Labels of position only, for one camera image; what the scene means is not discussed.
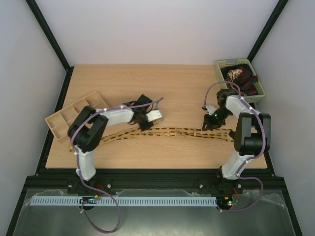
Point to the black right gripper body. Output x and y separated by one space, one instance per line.
212 122

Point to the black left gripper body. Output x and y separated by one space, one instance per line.
142 126

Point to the yellow beetle print tie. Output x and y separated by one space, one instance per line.
217 134

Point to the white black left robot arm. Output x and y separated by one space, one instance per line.
86 131

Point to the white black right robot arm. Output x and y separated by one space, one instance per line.
251 138

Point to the floral patterned tie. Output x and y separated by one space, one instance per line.
233 74

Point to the green perforated plastic basket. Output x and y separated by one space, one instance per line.
223 67

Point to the wooden compartment tray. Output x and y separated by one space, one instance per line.
60 121

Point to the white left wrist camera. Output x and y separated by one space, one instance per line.
154 115

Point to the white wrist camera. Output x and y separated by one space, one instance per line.
210 109
154 115

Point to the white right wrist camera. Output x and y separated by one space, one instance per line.
210 109

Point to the black aluminium frame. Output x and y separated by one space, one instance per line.
162 179

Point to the light blue slotted cable duct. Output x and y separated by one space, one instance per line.
125 201

